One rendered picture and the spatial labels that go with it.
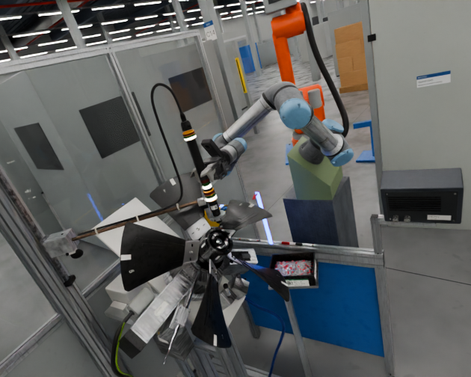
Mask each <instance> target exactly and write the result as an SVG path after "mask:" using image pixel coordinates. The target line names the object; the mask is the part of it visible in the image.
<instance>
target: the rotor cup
mask: <svg viewBox="0 0 471 377"><path fill-rule="evenodd" d="M217 239H221V241H222V243H221V244H219V243H217ZM204 243H205V245H204V246H203V247H201V246H202V245H203V244H204ZM232 249H233V240H232V237H231V236H230V234H228V232H227V231H225V230H224V229H222V228H219V227H213V228H211V229H209V230H208V231H207V232H206V233H205V234H204V235H203V237H202V238H200V246H199V251H198V258H197V261H196V262H193V264H194V265H195V266H196V267H197V268H198V269H200V270H202V271H204V272H208V270H209V259H211V260H212V262H213V263H214V265H215V267H216V269H218V268H219V267H220V266H221V264H222V263H223V261H224V258H225V257H226V256H227V255H228V254H229V253H230V252H231V250H232ZM218 256H220V257H219V258H218V259H217V260H216V258H217V257H218Z"/></svg>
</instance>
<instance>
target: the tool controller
mask: <svg viewBox="0 0 471 377"><path fill-rule="evenodd" d="M380 190H381V200H382V206H383V211H384V220H385V221H394V222H398V221H401V222H407V223H408V222H422V223H443V224H460V223H461V218H462V208H463V197H464V183H463V176H462V170H461V168H435V169H416V170H399V171H382V176H381V188H380Z"/></svg>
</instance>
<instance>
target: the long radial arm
mask: <svg viewBox="0 0 471 377"><path fill-rule="evenodd" d="M193 282H194V279H193V278H191V277H190V276H188V274H187V273H186V272H185V271H184V270H183V269H181V270H180V271H179V273H178V274H177V275H176V276H175V277H174V278H173V280H172V281H171V282H170V283H169V284H168V285H167V286H166V287H165V288H164V289H163V290H162V292H161V293H160V294H159V295H158V296H157V298H156V299H155V300H154V301H153V302H152V304H151V305H150V306H149V307H148V308H147V309H146V310H145V311H144V312H143V313H142V315H141V316H140V317H139V318H138V320H137V321H136V322H135V323H134V324H133V325H132V327H131V329H132V330H133V331H134V332H135V333H136V334H137V335H138V336H139V337H140V338H141V339H142V340H143V341H144V342H145V343H146V344H147V343H148V342H149V341H150V339H151V338H152V337H153V335H154V334H155V333H156V332H157V330H158V329H159V328H160V327H161V325H162V324H163V323H164V321H165V320H166V319H167V318H168V317H169V315H170V314H171V313H172V311H173V310H174V309H175V307H176V306H177V305H178V303H180V301H181V300H182V299H183V297H184V296H185V295H186V293H187V292H188V291H189V290H190V288H191V285H192V284H193Z"/></svg>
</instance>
